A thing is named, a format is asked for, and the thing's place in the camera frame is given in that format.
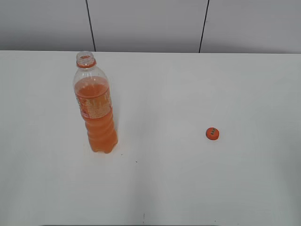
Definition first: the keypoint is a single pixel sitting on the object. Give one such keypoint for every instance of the orange soda plastic bottle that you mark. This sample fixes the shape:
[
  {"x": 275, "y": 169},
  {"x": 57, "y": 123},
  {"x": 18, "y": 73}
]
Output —
[{"x": 92, "y": 91}]

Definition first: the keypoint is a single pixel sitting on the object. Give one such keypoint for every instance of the orange bottle cap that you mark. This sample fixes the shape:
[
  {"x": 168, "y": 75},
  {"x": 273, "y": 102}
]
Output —
[{"x": 212, "y": 133}]

